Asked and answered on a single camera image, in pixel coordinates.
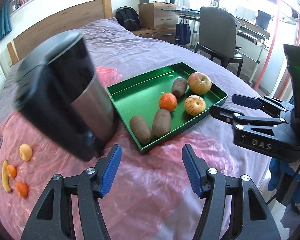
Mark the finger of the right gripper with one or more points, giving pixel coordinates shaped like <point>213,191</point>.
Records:
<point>240,121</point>
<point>269,105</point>

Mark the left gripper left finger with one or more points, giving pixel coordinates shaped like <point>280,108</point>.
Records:
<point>51,217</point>

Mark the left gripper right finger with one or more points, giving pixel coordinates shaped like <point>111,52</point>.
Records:
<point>233,208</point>

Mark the striped pepino melon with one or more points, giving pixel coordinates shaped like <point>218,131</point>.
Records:
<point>194,105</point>

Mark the red green apple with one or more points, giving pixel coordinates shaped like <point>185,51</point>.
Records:
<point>199,83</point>

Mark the mandarin orange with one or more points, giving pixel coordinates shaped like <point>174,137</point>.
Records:
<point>11,171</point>
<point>168,101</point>
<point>22,189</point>

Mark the kiwi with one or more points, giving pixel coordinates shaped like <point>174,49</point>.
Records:
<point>161,123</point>
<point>179,87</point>
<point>141,129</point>

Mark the yellow banana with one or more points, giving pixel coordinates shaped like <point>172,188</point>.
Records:
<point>4,177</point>

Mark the yellow apple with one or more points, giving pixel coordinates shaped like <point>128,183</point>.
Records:
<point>26,152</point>

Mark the blue gloved right hand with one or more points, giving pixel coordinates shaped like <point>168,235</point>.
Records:
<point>285,179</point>

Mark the green metal tray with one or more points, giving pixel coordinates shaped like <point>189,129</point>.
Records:
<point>140,96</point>

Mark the glass desk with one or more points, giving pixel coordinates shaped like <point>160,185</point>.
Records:
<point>254,32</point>

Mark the grey office chair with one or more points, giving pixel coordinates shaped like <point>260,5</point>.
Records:
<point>217,36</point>

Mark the navy tote bag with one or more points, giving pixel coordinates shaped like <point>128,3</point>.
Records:
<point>183,33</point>

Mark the pink plastic sheet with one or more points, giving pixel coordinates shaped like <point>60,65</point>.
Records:
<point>150,198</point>

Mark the purple bed cover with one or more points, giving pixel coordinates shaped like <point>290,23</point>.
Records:
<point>118,55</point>

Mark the wooden drawer cabinet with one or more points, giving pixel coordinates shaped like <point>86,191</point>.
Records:
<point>158,20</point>

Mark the black copper electric kettle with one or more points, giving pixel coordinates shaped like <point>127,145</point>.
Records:
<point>60,93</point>

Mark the black backpack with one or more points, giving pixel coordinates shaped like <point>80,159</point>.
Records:
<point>128,18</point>

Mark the wooden headboard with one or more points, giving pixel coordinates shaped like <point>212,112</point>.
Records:
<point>73,17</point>

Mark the teal curtain left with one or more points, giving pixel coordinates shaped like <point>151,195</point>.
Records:
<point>5,23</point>

